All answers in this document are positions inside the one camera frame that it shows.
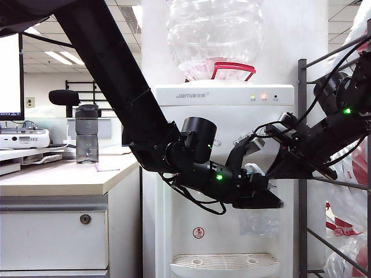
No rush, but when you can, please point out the long ceiling air grille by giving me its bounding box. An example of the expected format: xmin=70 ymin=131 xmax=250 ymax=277
xmin=119 ymin=5 xmax=137 ymax=35

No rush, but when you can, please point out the clear plastic mug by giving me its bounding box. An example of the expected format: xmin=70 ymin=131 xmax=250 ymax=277
xmin=238 ymin=208 xmax=281 ymax=237

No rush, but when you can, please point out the white water dispenser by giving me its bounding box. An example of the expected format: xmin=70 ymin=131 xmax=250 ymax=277
xmin=142 ymin=82 xmax=296 ymax=278

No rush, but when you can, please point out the white RC transmitter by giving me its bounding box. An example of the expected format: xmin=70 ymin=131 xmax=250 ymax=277
xmin=0 ymin=128 xmax=51 ymax=150

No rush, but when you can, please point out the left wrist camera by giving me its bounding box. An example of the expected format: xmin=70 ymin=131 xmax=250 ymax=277
xmin=225 ymin=135 xmax=266 ymax=174

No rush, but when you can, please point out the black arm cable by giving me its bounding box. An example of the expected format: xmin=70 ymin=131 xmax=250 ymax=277
xmin=158 ymin=170 xmax=227 ymax=215

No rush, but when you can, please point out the white desk drawer cabinet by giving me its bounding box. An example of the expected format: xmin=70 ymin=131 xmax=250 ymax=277
xmin=0 ymin=194 xmax=110 ymax=278

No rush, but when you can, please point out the white raised desk board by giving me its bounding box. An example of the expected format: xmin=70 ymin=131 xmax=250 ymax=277
xmin=0 ymin=147 xmax=65 ymax=162

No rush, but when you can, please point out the white drip tray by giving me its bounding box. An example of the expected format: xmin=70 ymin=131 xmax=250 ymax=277
xmin=170 ymin=253 xmax=281 ymax=269

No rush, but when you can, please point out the black wall shelving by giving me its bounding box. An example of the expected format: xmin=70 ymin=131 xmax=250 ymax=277
xmin=65 ymin=80 xmax=112 ymax=118

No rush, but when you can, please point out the blue cold water tap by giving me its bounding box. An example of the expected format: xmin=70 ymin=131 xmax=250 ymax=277
xmin=244 ymin=162 xmax=266 ymax=176

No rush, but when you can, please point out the clear water jug red handle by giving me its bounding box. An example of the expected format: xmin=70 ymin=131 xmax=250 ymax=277
xmin=166 ymin=0 xmax=264 ymax=85

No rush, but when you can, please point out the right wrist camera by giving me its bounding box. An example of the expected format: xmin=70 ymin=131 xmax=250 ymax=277
xmin=264 ymin=111 xmax=300 ymax=143

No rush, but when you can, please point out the black computer monitor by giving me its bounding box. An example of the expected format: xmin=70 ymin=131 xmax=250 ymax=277
xmin=0 ymin=32 xmax=26 ymax=122

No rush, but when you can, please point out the black chair headrest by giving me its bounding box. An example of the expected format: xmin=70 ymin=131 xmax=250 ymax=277
xmin=48 ymin=89 xmax=81 ymax=118

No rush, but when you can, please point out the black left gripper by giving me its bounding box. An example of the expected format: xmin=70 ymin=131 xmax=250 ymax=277
xmin=231 ymin=167 xmax=285 ymax=210

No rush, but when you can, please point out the dark grey water bottle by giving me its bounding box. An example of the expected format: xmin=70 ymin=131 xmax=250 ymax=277
xmin=75 ymin=104 xmax=100 ymax=164

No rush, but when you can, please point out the grey metal rack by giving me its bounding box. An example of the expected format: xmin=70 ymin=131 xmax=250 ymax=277
xmin=297 ymin=34 xmax=371 ymax=278

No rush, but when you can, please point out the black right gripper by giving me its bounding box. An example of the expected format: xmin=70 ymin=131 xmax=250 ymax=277
xmin=265 ymin=129 xmax=339 ymax=181

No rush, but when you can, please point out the pink paper packet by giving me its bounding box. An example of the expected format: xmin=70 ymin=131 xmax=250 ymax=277
xmin=95 ymin=163 xmax=121 ymax=173

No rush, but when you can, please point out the grey partition panel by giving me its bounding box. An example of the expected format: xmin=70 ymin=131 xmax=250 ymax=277
xmin=66 ymin=117 xmax=112 ymax=140

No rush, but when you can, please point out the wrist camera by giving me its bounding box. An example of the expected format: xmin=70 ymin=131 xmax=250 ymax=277
xmin=225 ymin=135 xmax=266 ymax=174
xmin=264 ymin=111 xmax=300 ymax=143

